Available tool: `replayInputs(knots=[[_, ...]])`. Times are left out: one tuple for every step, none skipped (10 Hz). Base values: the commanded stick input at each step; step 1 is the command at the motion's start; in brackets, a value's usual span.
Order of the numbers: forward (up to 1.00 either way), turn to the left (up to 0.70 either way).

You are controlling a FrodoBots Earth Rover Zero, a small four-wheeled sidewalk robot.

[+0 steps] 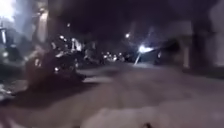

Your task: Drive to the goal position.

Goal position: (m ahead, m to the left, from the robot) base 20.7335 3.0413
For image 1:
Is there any grey asphalt road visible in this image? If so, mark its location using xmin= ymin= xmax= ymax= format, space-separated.
xmin=0 ymin=61 xmax=224 ymax=128

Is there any row of parked motorcycles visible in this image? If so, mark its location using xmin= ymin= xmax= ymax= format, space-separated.
xmin=24 ymin=34 xmax=104 ymax=91

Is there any building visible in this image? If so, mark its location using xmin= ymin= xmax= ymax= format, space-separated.
xmin=0 ymin=0 xmax=54 ymax=64
xmin=156 ymin=0 xmax=224 ymax=73

